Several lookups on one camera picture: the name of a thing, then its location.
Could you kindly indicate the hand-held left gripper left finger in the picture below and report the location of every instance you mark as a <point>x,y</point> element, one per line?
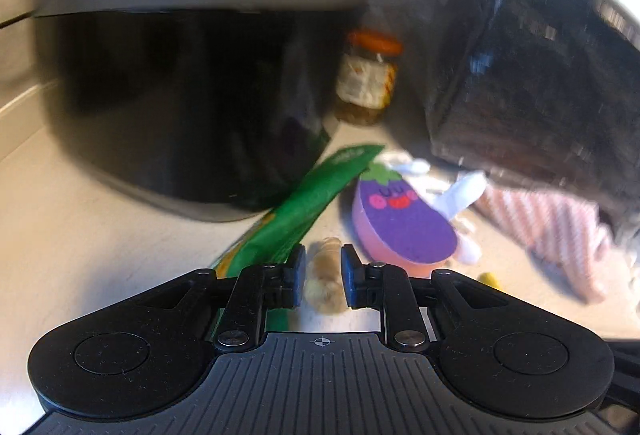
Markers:
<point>298,267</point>

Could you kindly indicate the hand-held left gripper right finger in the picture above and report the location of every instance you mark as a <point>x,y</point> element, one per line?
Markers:
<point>348,277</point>

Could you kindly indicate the small beige ginger piece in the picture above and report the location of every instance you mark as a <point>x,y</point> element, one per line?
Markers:
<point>324,290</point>

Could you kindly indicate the green plastic packet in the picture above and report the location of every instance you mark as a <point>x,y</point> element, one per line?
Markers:
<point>312,197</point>

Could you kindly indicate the purple eggplant sponge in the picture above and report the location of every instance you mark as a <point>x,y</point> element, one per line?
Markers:
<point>405,225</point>

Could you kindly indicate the small yellow scrap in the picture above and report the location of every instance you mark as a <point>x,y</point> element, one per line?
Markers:
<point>489,280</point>

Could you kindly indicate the glass jar with orange lid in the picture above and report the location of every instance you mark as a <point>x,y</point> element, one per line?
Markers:
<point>365,80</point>

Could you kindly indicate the pink striped cloth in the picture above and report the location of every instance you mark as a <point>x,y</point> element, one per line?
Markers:
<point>550,225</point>

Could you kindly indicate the black box appliance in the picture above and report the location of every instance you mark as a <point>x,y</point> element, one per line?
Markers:
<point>175,90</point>

